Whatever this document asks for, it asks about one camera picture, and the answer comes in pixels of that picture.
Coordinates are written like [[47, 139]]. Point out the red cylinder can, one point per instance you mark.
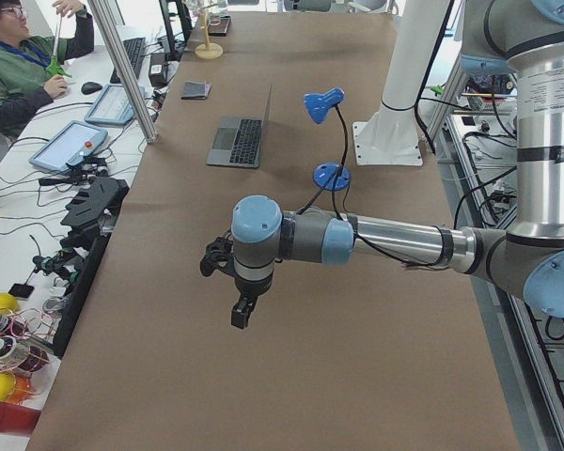
[[18, 420]]

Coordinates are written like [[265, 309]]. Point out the aluminium frame post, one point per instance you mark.
[[115, 48]]

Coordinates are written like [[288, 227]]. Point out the far teach pendant tablet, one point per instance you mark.
[[111, 108]]

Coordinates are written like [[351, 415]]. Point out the black computer mouse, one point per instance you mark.
[[88, 88]]

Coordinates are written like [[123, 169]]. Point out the grey folded cloth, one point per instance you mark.
[[195, 90]]

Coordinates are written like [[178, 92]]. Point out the black power adapter box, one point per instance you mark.
[[158, 69]]

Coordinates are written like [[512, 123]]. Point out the black keyboard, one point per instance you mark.
[[135, 50]]

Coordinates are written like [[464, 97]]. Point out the grey laptop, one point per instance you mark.
[[238, 140]]

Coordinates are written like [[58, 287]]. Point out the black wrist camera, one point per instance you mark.
[[218, 257]]

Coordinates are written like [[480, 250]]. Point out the blue desk lamp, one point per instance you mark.
[[331, 175]]

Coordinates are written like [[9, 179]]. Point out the teach pendant tablet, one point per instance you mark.
[[68, 147], [111, 108]]

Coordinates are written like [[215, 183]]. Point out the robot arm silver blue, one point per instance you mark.
[[526, 260]]

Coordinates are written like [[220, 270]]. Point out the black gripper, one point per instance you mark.
[[252, 287]]

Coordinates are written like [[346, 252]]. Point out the black plastic rack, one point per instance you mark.
[[83, 219]]

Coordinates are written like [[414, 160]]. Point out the near teach pendant tablet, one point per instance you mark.
[[68, 147]]

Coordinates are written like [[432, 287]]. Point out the wooden mug tree stand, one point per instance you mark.
[[207, 50]]

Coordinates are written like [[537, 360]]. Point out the person in green shirt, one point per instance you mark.
[[25, 84]]

